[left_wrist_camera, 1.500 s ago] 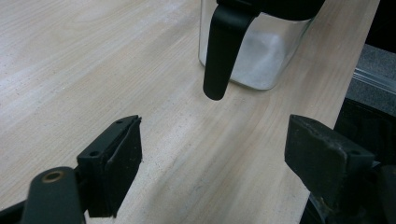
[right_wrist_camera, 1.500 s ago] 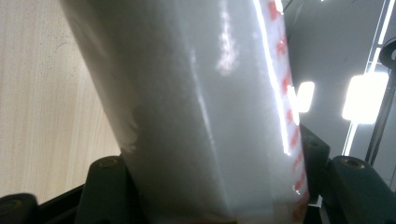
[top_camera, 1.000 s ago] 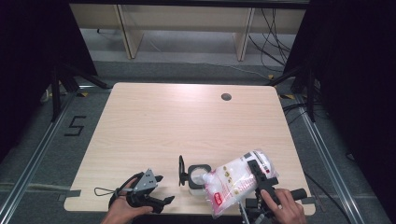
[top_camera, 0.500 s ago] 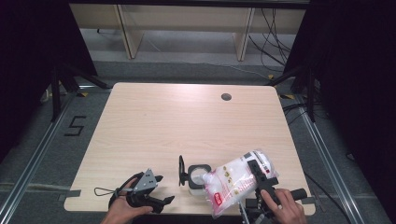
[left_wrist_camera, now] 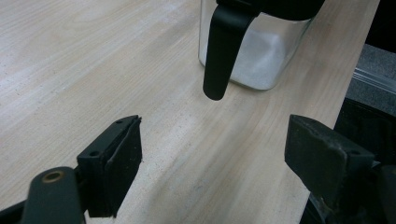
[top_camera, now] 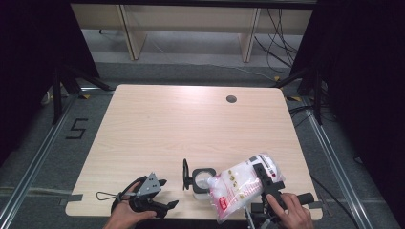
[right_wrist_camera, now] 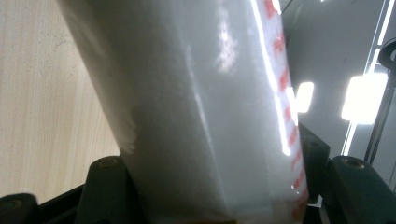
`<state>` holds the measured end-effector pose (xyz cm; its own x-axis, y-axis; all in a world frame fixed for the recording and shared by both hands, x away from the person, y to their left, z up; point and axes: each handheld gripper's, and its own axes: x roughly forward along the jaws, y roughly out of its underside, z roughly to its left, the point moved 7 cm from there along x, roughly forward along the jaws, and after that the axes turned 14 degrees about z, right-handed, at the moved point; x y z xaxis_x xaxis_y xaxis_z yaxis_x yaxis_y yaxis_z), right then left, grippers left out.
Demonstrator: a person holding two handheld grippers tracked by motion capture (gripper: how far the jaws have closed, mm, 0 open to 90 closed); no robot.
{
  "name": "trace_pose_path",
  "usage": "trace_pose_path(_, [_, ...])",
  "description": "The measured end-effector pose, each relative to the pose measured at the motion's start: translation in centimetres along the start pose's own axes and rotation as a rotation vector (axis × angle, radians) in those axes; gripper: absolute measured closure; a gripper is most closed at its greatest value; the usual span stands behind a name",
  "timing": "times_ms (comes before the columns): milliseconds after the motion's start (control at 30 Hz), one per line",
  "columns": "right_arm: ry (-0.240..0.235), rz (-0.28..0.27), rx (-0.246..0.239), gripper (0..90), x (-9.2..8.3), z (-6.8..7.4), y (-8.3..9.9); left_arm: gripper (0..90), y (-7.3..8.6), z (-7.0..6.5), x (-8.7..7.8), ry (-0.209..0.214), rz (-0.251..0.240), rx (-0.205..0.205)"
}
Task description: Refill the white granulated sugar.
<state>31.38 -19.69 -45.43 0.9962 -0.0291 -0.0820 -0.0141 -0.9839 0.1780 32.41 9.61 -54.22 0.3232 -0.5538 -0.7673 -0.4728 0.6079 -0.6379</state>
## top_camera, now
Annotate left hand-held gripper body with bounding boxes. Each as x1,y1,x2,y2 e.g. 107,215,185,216
127,171,162,213

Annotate person's left hand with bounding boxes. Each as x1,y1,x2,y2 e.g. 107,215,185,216
109,181,158,224

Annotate bundle of black cables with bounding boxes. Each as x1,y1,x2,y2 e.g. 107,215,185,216
253,8,301,74

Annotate black wrist strap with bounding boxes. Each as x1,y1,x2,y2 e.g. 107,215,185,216
110,176,147,214

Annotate glass jar with black lid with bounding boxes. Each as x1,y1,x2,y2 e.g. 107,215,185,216
181,157,218,201

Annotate grey tape strip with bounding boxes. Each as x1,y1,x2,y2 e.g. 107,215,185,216
58,194,84,206

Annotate thin grey cord loop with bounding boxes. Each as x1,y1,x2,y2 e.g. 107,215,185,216
96,190,121,201

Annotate aluminium floor rail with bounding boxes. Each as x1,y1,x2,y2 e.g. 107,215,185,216
0,90,81,229
301,94,371,229

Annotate person's right hand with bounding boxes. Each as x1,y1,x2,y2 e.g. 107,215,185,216
266,192,315,229

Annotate black curtain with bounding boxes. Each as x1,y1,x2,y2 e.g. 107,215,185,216
290,0,405,222
0,0,100,168

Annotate black floor cables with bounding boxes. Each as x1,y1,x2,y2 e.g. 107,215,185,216
288,103,337,129

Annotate long black floor cable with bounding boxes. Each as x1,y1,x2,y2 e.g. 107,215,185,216
309,176,361,229

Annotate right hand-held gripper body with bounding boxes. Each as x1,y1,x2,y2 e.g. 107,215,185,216
244,180,316,229

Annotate black metal stand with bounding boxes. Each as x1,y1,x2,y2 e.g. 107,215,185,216
50,63,115,126
270,66,325,126

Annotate red and white sugar bag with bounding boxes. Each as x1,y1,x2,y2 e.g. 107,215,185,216
207,152,287,224

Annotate light wooden desk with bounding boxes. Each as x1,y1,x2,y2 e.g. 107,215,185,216
70,3,314,63

